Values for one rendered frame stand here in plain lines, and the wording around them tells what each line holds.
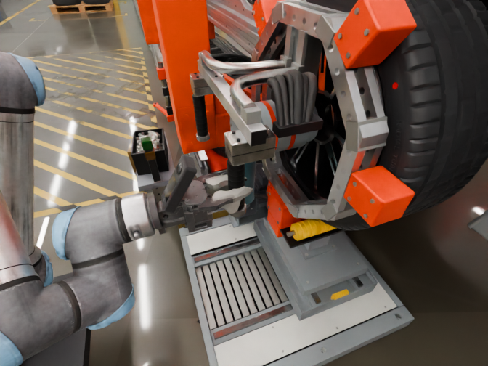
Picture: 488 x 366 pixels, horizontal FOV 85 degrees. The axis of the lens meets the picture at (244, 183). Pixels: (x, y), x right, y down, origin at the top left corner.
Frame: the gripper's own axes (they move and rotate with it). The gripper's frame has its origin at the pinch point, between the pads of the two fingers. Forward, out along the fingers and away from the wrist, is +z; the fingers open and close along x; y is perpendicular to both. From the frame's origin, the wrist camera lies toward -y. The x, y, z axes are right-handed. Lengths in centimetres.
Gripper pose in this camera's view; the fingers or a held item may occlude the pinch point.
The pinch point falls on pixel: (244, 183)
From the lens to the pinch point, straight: 58.0
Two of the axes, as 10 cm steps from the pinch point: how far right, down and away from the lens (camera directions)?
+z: 9.4, -2.3, 2.6
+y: 0.0, 7.5, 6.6
